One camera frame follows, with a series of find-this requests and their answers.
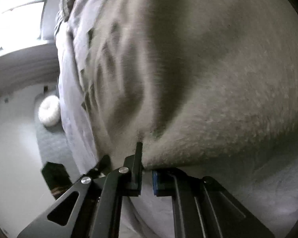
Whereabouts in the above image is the beige braided woven throw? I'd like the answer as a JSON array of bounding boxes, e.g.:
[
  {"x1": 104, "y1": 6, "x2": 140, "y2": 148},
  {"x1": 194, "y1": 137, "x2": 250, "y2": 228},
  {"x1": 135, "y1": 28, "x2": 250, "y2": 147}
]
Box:
[{"x1": 55, "y1": 0, "x2": 86, "y2": 30}]

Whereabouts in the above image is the white round tufted pillow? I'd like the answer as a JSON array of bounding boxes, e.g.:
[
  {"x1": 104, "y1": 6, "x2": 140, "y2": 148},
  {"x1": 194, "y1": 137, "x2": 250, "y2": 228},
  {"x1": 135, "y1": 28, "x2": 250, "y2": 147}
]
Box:
[{"x1": 38, "y1": 95, "x2": 61, "y2": 127}]

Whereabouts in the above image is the olive green knit sweater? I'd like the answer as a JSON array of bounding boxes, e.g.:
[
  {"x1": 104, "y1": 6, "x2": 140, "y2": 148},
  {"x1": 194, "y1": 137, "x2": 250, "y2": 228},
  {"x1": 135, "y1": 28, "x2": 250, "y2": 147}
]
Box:
[{"x1": 81, "y1": 0, "x2": 298, "y2": 170}]

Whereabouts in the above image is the light grey fleece blanket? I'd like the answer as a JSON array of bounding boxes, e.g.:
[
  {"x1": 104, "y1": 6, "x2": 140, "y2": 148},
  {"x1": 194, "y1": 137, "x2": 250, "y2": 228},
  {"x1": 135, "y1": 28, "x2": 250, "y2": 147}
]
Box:
[{"x1": 120, "y1": 149, "x2": 298, "y2": 238}]

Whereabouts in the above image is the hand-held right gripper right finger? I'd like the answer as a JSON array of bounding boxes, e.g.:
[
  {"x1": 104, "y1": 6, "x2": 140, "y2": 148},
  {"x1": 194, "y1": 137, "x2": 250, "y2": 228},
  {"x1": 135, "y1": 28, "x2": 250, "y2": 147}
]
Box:
[{"x1": 152, "y1": 168, "x2": 275, "y2": 238}]

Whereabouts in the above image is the grey textured bedspread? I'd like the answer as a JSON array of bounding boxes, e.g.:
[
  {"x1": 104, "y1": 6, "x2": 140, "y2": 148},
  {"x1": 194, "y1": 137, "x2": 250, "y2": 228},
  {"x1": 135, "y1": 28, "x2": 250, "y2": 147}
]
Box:
[{"x1": 54, "y1": 0, "x2": 144, "y2": 176}]

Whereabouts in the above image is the bright window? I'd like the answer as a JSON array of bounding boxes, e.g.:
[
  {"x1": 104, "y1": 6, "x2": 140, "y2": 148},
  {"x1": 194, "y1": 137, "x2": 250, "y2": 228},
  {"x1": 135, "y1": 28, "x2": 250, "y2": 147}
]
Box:
[{"x1": 0, "y1": 0, "x2": 51, "y2": 56}]

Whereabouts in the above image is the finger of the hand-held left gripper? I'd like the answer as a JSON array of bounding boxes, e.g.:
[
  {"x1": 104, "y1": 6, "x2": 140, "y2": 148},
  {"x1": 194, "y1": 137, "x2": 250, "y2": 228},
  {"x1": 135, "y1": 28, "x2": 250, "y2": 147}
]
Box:
[{"x1": 88, "y1": 155, "x2": 112, "y2": 179}]

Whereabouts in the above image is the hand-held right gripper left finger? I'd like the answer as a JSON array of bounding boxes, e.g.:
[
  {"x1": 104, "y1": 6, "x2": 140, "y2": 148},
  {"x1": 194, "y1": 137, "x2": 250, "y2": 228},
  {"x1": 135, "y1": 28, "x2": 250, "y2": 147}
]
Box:
[{"x1": 17, "y1": 142, "x2": 143, "y2": 238}]

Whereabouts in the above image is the teal quilted mat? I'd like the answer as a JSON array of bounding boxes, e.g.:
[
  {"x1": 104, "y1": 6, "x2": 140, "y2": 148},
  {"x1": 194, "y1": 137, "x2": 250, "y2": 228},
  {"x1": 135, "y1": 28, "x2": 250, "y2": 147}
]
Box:
[{"x1": 35, "y1": 121, "x2": 81, "y2": 179}]

